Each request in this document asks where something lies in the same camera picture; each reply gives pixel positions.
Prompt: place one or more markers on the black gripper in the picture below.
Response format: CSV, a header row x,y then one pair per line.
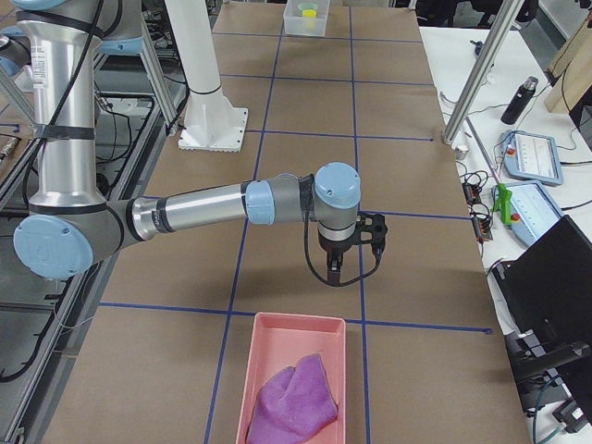
x,y
334,250

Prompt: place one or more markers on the purple microfiber cloth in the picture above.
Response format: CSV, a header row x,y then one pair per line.
x,y
294,405

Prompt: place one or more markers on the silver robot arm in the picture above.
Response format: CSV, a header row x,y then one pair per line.
x,y
71,225

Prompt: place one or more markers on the pink plastic tray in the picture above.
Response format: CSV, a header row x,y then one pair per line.
x,y
281,340

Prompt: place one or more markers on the teach pendant tablet near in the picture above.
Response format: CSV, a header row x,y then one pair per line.
x,y
533,211

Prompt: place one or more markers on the teach pendant tablet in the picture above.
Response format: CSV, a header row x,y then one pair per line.
x,y
531,156
533,211

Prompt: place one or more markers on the black laptop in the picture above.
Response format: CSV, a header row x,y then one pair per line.
x,y
548,288

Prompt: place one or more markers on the black monitor stand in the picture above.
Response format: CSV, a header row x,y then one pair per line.
x,y
539,374

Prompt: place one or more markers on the teach pendant tablet far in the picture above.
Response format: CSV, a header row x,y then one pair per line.
x,y
531,156

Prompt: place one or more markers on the black water bottle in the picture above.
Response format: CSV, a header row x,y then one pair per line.
x,y
519,101

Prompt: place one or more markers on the clear plastic bin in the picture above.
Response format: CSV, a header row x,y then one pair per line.
x,y
296,24

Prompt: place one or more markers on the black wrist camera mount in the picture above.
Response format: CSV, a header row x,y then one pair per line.
x,y
371,229

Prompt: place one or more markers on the green handled tool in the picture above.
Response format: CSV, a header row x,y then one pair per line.
x,y
502,199

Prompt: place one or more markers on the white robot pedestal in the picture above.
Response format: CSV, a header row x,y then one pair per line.
x,y
211,122

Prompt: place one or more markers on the aluminium frame post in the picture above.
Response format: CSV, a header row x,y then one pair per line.
x,y
508,12

